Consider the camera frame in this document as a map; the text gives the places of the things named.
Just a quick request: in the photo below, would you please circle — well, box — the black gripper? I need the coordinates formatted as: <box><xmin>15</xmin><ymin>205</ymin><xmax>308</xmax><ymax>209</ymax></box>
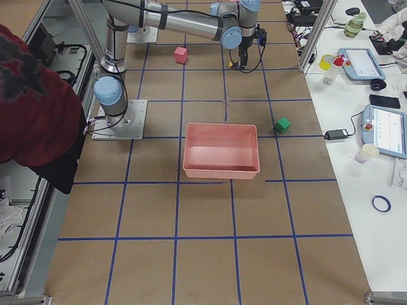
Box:
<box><xmin>238</xmin><ymin>27</ymin><xmax>254</xmax><ymax>69</ymax></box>

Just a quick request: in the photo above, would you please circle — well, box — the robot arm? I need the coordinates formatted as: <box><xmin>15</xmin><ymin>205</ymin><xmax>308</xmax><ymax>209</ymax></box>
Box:
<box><xmin>100</xmin><ymin>1</ymin><xmax>266</xmax><ymax>75</ymax></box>

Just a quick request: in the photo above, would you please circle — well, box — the pink cube centre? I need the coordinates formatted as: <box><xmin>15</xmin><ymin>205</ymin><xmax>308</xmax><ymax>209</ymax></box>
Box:
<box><xmin>174</xmin><ymin>47</ymin><xmax>188</xmax><ymax>64</ymax></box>

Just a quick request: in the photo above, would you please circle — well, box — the green cube near bin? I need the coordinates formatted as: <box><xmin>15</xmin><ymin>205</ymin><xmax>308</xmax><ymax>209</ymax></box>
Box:
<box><xmin>274</xmin><ymin>117</ymin><xmax>291</xmax><ymax>133</ymax></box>

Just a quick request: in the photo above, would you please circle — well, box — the yellow tape roll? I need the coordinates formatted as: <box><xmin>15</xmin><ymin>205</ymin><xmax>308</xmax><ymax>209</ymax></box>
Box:
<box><xmin>319</xmin><ymin>54</ymin><xmax>335</xmax><ymax>71</ymax></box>

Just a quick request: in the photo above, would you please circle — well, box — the pink plastic bin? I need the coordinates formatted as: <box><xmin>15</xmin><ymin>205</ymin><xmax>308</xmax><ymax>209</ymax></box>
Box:
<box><xmin>183</xmin><ymin>123</ymin><xmax>260</xmax><ymax>180</ymax></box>

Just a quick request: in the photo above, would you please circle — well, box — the upper teach pendant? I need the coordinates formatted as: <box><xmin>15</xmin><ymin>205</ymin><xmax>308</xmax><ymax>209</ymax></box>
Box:
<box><xmin>338</xmin><ymin>48</ymin><xmax>386</xmax><ymax>81</ymax></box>

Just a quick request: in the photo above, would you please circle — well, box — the teach pendant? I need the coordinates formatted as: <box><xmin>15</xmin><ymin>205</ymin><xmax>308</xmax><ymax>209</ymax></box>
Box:
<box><xmin>361</xmin><ymin>105</ymin><xmax>406</xmax><ymax>159</ymax></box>
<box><xmin>338</xmin><ymin>48</ymin><xmax>386</xmax><ymax>81</ymax></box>

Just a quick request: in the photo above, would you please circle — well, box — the green bottle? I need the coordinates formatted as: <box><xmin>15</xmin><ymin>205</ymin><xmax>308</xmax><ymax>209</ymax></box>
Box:
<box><xmin>343</xmin><ymin>12</ymin><xmax>366</xmax><ymax>38</ymax></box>

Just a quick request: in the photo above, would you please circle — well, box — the black power brick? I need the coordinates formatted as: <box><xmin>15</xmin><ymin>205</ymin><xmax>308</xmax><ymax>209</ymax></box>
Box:
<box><xmin>324</xmin><ymin>129</ymin><xmax>350</xmax><ymax>140</ymax></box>

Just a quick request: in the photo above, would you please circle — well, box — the black smartphone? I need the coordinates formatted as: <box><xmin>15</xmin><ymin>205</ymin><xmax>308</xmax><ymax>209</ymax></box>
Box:
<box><xmin>369</xmin><ymin>95</ymin><xmax>401</xmax><ymax>109</ymax></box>

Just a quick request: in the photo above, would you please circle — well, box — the paper cup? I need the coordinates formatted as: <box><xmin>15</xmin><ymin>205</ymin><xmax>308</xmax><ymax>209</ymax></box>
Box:
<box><xmin>354</xmin><ymin>144</ymin><xmax>380</xmax><ymax>163</ymax></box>

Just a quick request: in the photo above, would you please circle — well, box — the lower teach pendant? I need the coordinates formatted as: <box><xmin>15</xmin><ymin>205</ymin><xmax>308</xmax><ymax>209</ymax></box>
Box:
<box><xmin>361</xmin><ymin>105</ymin><xmax>406</xmax><ymax>159</ymax></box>

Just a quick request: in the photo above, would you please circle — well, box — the person in red shirt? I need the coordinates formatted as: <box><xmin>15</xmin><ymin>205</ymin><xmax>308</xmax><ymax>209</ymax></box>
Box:
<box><xmin>1</xmin><ymin>25</ymin><xmax>86</xmax><ymax>194</ymax></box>

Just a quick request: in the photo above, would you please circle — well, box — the black cables bundle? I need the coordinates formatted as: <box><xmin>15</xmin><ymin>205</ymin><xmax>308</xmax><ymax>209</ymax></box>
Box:
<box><xmin>285</xmin><ymin>0</ymin><xmax>324</xmax><ymax>48</ymax></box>

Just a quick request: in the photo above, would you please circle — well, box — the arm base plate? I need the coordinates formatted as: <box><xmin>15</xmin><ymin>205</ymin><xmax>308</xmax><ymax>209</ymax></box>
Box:
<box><xmin>127</xmin><ymin>25</ymin><xmax>158</xmax><ymax>44</ymax></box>
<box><xmin>92</xmin><ymin>99</ymin><xmax>148</xmax><ymax>140</ymax></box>

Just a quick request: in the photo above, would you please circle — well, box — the aluminium frame post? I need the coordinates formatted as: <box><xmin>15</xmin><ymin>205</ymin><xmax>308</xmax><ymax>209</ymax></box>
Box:
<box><xmin>298</xmin><ymin>0</ymin><xmax>337</xmax><ymax>72</ymax></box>

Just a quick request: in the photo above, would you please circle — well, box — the blue tape ring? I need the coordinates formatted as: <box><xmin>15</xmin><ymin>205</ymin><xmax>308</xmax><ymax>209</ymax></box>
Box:
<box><xmin>371</xmin><ymin>194</ymin><xmax>392</xmax><ymax>214</ymax></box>

